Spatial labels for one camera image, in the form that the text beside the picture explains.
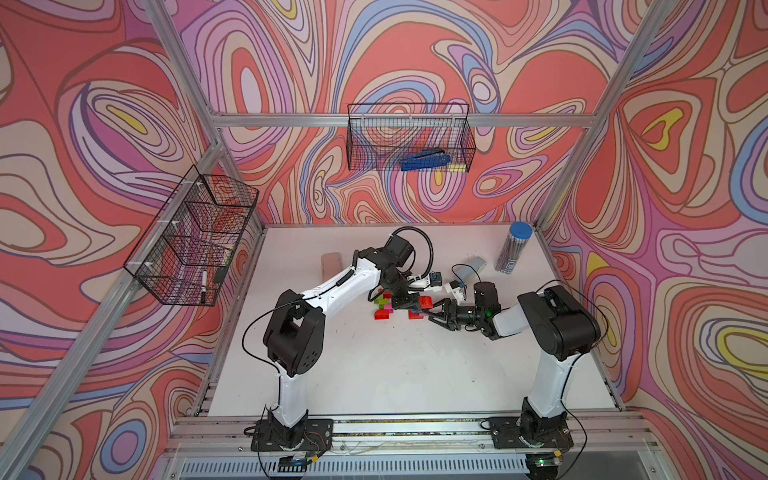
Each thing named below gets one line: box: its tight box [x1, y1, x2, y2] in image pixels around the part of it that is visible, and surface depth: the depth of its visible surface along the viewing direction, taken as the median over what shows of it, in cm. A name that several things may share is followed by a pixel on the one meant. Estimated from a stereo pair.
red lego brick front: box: [419, 296, 433, 309], surface depth 85 cm
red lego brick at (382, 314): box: [374, 309, 391, 321], surface depth 95 cm
